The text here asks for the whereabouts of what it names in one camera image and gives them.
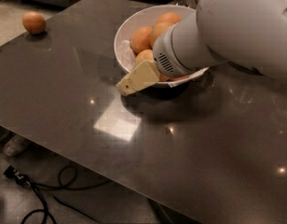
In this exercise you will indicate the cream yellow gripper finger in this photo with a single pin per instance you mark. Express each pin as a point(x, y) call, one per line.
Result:
point(144, 75)

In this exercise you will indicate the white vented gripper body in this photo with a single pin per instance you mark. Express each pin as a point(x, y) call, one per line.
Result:
point(166, 54)

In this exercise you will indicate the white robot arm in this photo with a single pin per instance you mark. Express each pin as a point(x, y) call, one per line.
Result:
point(249, 33)

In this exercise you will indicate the front right orange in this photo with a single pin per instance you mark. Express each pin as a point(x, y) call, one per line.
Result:
point(164, 78)

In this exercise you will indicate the front large orange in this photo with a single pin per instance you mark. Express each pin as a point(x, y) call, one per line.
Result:
point(146, 54)

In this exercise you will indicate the white paper bowl liner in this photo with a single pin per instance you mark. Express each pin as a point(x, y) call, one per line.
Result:
point(126, 58)

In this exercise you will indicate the left orange in bowl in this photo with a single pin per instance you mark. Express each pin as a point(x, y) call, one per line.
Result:
point(140, 40)

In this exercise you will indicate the orange in bowl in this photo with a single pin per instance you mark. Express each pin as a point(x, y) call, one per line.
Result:
point(171, 17)
point(140, 40)

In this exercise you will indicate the top centre orange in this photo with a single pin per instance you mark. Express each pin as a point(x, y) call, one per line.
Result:
point(158, 30)

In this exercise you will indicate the back orange in bowl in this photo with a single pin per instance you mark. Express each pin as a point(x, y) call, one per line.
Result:
point(171, 17)

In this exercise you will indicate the white bowl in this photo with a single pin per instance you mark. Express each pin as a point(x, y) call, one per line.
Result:
point(148, 17)

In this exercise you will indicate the orange on table corner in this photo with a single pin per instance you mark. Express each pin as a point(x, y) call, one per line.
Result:
point(34, 23)

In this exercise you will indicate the white object under table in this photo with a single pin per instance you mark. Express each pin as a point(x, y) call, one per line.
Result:
point(16, 145)

